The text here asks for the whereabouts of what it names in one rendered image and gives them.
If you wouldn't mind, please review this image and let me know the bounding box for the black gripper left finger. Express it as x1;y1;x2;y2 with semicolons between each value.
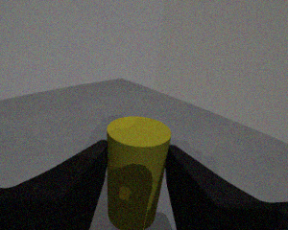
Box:
0;141;108;230

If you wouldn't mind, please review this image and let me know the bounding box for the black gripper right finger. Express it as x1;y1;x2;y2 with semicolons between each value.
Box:
166;145;288;230

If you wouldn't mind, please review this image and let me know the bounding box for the yellow cylinder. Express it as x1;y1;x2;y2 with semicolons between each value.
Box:
107;116;171;230

